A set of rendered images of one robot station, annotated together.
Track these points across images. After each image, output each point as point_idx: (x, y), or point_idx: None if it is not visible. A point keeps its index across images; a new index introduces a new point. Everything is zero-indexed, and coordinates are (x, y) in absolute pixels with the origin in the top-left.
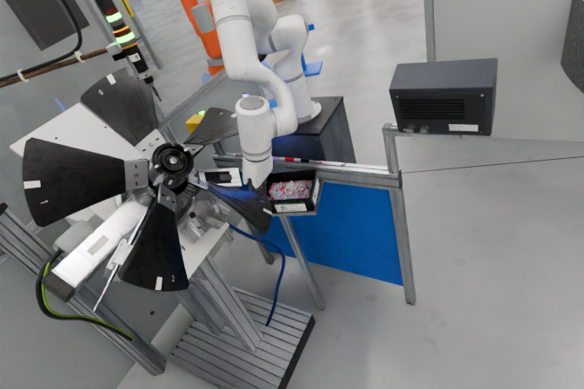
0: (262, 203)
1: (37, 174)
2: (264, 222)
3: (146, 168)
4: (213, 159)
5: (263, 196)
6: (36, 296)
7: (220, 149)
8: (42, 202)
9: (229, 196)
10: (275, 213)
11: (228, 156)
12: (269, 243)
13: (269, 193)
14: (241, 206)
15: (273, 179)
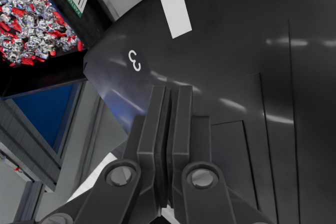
0: (144, 53)
1: None
2: None
3: None
4: (56, 184)
5: (100, 68)
6: None
7: (32, 198)
8: None
9: (272, 220)
10: None
11: (31, 174)
12: None
13: (51, 54)
14: (291, 147)
15: (1, 72)
